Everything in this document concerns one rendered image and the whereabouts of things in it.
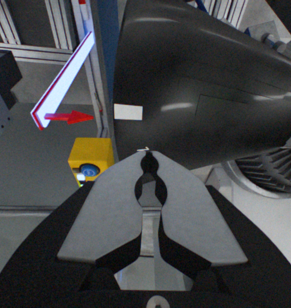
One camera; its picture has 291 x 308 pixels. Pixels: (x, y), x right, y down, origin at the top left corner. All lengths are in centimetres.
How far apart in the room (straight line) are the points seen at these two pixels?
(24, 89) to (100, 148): 138
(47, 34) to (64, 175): 78
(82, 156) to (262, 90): 40
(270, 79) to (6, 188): 117
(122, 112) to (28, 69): 151
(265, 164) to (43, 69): 154
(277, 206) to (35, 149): 124
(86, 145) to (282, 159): 44
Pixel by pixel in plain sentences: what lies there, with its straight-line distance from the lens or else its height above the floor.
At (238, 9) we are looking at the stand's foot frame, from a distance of 140.
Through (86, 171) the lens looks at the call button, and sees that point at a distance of 49.
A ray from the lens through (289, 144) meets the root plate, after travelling 32.
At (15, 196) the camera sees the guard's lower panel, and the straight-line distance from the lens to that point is 114.
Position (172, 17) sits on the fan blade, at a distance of 21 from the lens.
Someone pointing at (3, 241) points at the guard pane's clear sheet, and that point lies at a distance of 106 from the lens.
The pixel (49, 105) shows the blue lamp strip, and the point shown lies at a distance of 26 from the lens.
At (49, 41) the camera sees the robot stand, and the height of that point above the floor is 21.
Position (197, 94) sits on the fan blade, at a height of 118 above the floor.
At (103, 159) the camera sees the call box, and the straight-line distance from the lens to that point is 47.
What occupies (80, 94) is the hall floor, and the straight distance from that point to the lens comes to 164.
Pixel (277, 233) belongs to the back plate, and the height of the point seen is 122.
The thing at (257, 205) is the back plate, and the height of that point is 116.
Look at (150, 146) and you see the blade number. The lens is 23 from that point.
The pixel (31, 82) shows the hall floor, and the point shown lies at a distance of 175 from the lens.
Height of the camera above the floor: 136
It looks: 42 degrees down
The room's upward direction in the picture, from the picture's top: 179 degrees clockwise
